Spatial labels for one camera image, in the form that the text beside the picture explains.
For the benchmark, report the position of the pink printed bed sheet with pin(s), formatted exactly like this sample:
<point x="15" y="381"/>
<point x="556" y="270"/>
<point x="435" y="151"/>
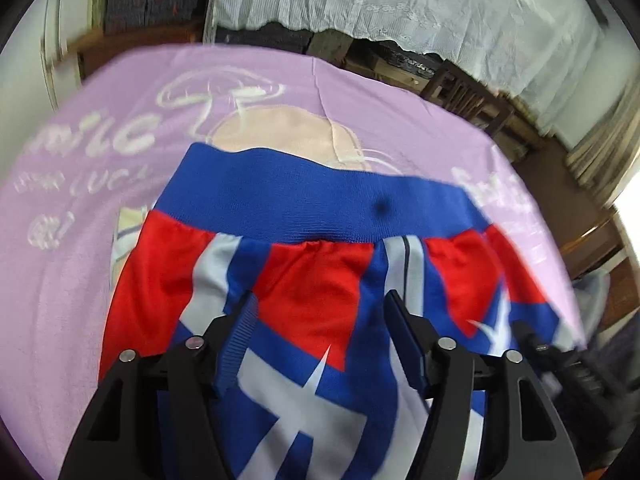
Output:
<point x="75" y="202"/>

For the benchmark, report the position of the blue red white zip jacket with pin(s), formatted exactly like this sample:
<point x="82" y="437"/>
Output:
<point x="320" y="393"/>

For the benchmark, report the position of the brown wooden cabinet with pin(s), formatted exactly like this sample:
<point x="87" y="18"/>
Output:
<point x="96" y="48"/>

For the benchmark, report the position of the white lace curtain cloth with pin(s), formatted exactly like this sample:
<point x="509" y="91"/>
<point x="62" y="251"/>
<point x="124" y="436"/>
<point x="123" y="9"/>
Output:
<point x="533" y="50"/>

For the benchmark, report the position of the beige checked curtain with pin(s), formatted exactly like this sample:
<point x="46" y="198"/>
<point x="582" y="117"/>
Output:
<point x="604" y="161"/>

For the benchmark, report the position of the dark wooden chair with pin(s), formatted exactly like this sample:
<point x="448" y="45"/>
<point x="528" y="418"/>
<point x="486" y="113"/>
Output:
<point x="457" y="92"/>

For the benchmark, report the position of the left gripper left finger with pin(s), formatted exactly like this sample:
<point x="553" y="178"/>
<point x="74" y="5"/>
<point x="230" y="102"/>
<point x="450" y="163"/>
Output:
<point x="151" y="416"/>

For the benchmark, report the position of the wooden armchair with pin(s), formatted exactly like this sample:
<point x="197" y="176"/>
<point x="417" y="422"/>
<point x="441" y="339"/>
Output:
<point x="607" y="246"/>

